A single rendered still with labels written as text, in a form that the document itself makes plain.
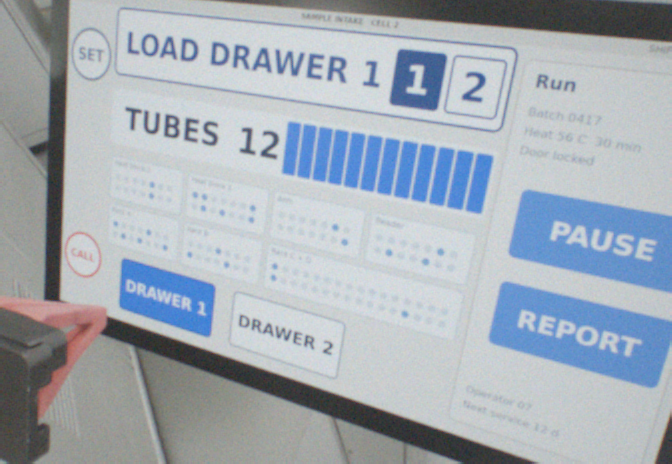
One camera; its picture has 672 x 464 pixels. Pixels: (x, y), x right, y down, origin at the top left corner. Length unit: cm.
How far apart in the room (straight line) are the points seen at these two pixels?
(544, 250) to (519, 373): 8
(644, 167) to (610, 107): 4
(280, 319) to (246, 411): 109
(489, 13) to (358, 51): 8
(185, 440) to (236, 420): 14
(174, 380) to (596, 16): 143
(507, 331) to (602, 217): 9
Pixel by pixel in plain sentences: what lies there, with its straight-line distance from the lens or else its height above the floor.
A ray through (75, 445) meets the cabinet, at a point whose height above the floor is 52.
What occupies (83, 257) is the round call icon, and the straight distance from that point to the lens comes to 49.
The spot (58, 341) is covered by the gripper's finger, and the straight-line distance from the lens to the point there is 30.
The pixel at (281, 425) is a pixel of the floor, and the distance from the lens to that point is 144.
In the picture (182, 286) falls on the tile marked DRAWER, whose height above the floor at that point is 101.
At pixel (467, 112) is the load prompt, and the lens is 33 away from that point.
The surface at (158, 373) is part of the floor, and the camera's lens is 161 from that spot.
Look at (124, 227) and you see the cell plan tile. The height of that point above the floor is 104.
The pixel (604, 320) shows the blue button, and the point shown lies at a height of 106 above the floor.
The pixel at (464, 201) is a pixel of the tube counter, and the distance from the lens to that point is 33.
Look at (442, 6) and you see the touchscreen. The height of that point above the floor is 119.
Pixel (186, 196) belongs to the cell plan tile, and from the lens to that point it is 41.
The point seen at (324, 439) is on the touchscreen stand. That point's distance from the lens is 137.
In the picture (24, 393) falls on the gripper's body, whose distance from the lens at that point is 30.
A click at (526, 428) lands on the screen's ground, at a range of 38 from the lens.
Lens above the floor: 135
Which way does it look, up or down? 49 degrees down
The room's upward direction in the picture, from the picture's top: 9 degrees counter-clockwise
